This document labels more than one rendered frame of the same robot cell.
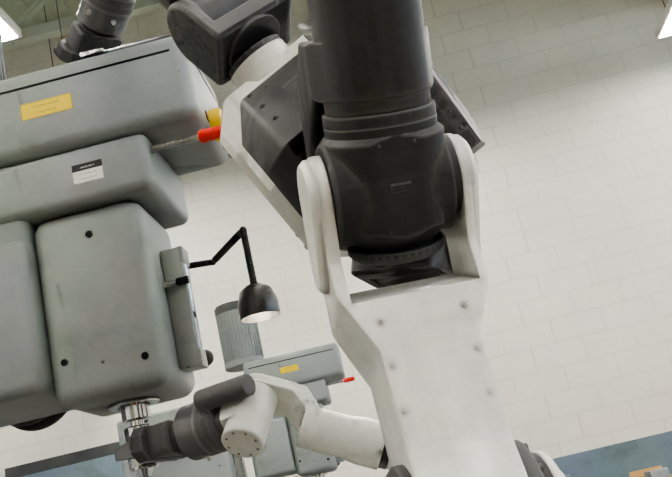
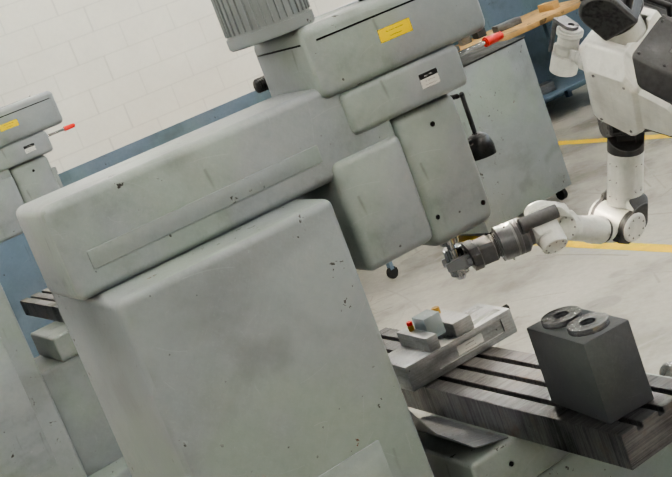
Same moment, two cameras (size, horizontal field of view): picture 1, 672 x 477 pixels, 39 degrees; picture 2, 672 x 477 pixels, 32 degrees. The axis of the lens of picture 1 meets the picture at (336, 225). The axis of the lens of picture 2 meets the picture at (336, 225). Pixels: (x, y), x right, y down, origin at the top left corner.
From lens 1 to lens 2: 2.27 m
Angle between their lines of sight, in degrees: 42
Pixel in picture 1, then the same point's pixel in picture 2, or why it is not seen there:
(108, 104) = (435, 25)
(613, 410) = (157, 96)
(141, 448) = (483, 261)
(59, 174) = (411, 82)
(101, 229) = (439, 119)
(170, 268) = not seen: hidden behind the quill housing
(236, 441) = (553, 246)
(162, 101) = (468, 20)
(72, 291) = (431, 166)
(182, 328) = not seen: hidden behind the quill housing
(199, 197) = not seen: outside the picture
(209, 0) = not seen: outside the picture
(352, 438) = (597, 229)
